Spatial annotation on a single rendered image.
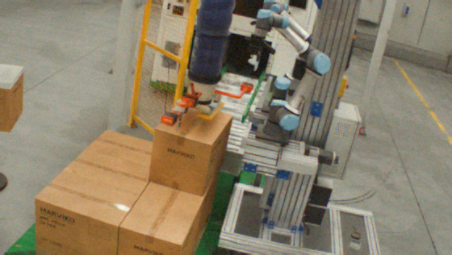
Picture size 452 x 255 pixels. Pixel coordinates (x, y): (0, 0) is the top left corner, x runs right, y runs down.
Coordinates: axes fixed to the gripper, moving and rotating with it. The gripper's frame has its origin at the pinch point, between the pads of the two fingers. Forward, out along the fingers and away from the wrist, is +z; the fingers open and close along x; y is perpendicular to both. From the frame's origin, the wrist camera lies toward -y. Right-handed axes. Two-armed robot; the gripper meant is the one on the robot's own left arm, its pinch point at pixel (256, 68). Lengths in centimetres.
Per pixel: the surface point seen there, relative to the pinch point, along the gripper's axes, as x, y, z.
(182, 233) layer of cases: 42, 21, 98
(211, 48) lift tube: -27.9, 32.0, 1.0
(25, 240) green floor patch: 32, 136, 152
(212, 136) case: -18, 19, 58
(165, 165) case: -8, 46, 82
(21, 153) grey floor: -82, 205, 153
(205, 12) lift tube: -27, 40, -22
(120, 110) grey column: -148, 127, 113
